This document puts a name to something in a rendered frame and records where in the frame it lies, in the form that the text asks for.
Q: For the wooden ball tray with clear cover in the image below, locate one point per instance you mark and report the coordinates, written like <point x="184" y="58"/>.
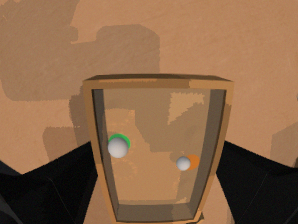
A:
<point x="157" y="140"/>

